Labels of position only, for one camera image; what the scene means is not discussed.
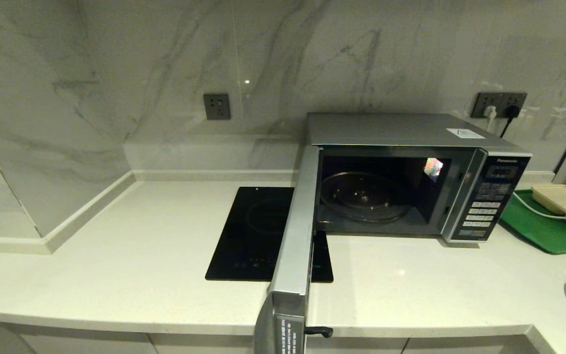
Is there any grey single wall socket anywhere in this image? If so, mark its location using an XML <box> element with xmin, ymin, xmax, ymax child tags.
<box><xmin>203</xmin><ymin>93</ymin><xmax>231</xmax><ymax>121</ymax></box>

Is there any grey cabinet door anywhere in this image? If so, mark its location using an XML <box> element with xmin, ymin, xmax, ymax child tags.
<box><xmin>401</xmin><ymin>335</ymin><xmax>544</xmax><ymax>354</ymax></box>

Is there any white power cord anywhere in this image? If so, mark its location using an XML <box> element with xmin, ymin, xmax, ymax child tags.
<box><xmin>510</xmin><ymin>192</ymin><xmax>566</xmax><ymax>245</ymax></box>

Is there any silver Panasonic microwave oven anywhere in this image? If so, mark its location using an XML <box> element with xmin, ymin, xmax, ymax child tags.
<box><xmin>306</xmin><ymin>113</ymin><xmax>533</xmax><ymax>242</ymax></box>

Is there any white paper sheet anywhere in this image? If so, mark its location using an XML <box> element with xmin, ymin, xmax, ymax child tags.
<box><xmin>446</xmin><ymin>128</ymin><xmax>485</xmax><ymax>139</ymax></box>

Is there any grey double wall socket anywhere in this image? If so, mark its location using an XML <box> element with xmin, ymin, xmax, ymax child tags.
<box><xmin>472</xmin><ymin>92</ymin><xmax>528</xmax><ymax>118</ymax></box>

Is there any black glass microwave door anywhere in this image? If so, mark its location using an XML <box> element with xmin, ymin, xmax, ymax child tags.
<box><xmin>254</xmin><ymin>145</ymin><xmax>334</xmax><ymax>354</ymax></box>

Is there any black induction cooktop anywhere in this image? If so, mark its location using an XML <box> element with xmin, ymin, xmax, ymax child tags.
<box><xmin>205</xmin><ymin>187</ymin><xmax>334</xmax><ymax>283</ymax></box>

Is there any green plastic tray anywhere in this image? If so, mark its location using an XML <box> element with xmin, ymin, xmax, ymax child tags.
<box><xmin>498</xmin><ymin>190</ymin><xmax>566</xmax><ymax>255</ymax></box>

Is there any beige lidded container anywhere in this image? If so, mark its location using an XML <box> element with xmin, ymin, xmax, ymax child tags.
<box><xmin>530</xmin><ymin>184</ymin><xmax>566</xmax><ymax>234</ymax></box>

